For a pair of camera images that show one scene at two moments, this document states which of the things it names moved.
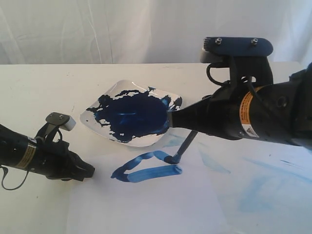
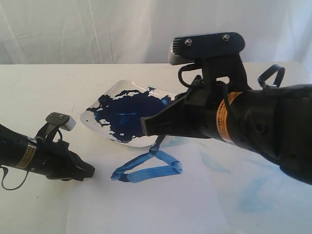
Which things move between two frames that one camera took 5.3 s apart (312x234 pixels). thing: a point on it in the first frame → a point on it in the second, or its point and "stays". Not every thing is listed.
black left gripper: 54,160 stays
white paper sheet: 132,190 stays
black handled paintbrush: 175,158 → 154,148
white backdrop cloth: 46,32 stays
